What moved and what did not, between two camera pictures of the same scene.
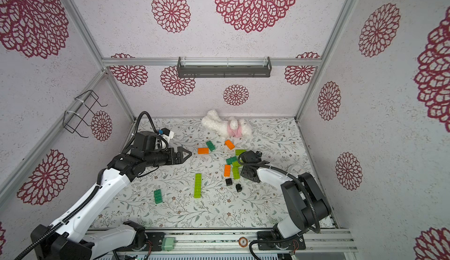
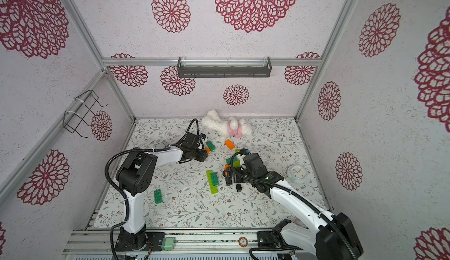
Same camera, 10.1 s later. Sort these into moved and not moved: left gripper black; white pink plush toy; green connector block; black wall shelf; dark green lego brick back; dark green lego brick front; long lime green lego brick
Moved: left gripper black; long lime green lego brick
Not moved: black wall shelf; white pink plush toy; dark green lego brick front; green connector block; dark green lego brick back
